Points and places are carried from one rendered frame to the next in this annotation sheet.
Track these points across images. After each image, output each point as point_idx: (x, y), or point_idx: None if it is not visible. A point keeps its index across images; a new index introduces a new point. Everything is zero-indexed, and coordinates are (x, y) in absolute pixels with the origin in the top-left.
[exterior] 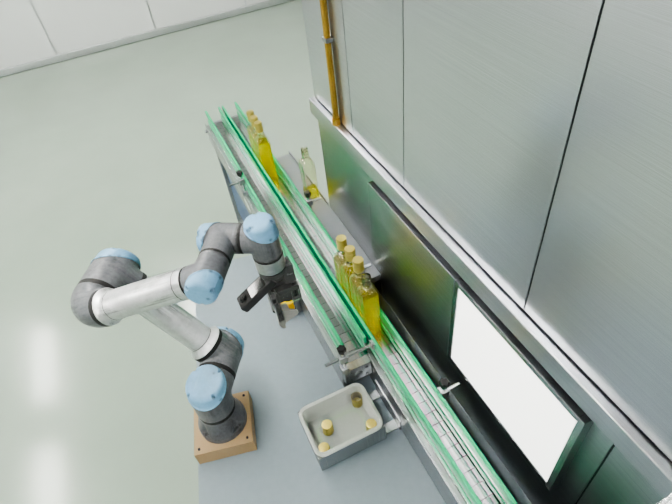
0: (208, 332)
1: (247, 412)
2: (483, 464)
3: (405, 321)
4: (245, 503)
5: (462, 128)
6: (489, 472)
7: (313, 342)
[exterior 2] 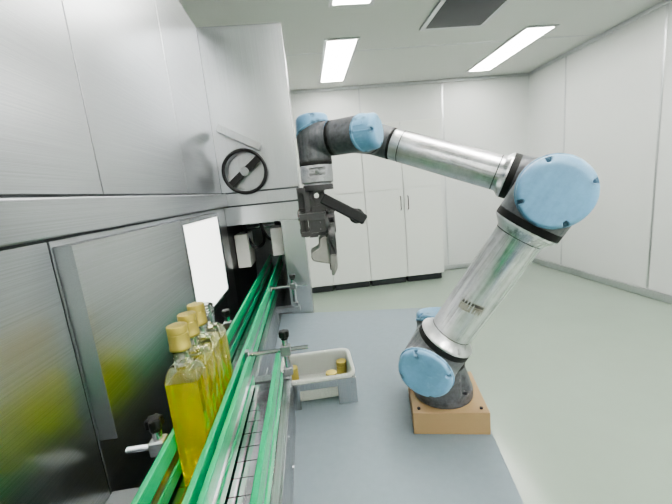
0: (435, 317)
1: (413, 393)
2: (246, 304)
3: None
4: None
5: (132, 70)
6: (247, 302)
7: (303, 490)
